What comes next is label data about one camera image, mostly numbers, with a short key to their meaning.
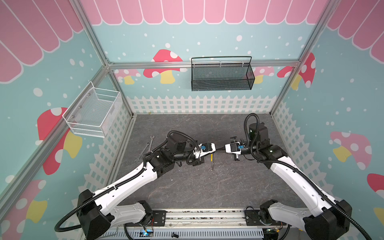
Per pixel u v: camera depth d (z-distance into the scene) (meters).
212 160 0.94
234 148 0.53
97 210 0.39
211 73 0.97
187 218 0.76
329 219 0.37
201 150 0.53
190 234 0.71
